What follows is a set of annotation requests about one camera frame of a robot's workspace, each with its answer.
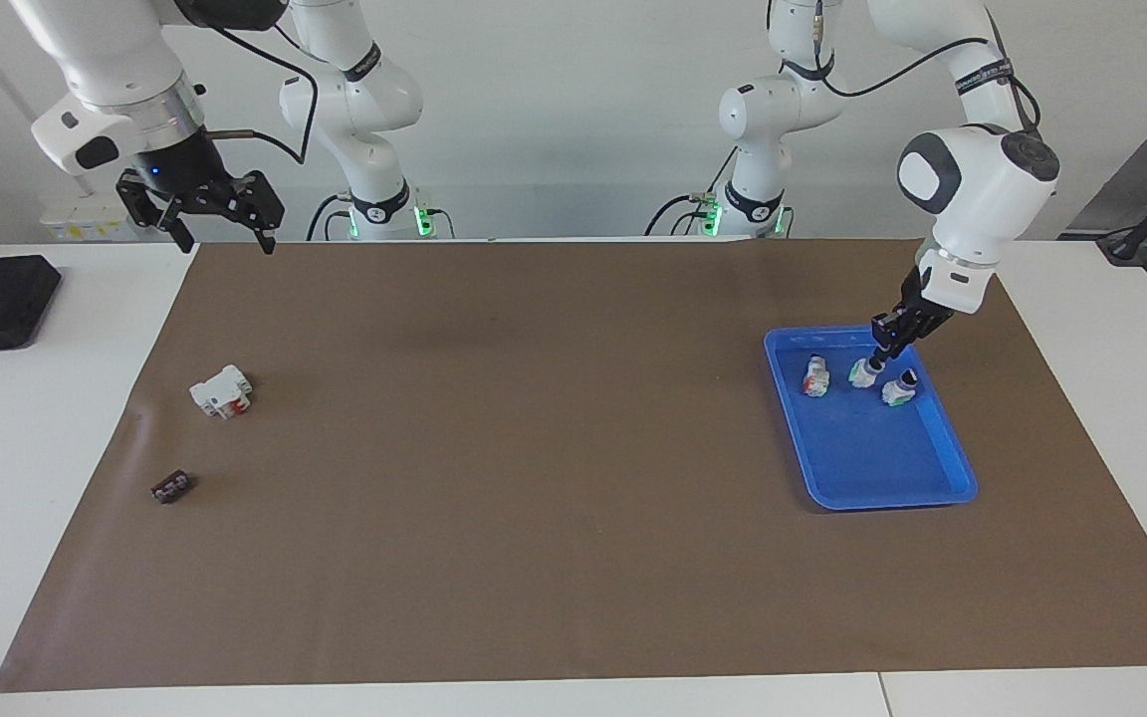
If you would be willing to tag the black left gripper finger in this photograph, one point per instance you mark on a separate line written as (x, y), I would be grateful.
(894, 351)
(877, 358)

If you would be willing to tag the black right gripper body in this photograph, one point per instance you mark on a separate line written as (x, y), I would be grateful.
(200, 184)

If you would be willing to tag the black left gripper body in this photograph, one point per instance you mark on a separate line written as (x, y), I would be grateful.
(917, 309)

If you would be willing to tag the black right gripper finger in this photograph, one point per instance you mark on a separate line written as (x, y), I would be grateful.
(175, 224)
(263, 229)

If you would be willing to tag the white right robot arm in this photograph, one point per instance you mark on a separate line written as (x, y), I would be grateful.
(106, 60)

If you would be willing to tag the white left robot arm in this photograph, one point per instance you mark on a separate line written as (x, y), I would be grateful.
(972, 179)

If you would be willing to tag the blue plastic tray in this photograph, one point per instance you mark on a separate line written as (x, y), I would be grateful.
(867, 448)

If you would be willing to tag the white circuit breaker red lever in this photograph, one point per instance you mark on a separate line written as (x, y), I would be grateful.
(220, 391)

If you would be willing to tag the small black component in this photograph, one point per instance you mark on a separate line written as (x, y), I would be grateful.
(172, 488)

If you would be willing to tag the brown table mat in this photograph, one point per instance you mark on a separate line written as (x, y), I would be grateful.
(534, 518)

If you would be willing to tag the white switch with orange block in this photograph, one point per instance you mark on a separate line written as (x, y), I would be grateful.
(815, 376)

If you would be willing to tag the white wall socket box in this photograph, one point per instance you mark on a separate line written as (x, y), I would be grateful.
(86, 219)

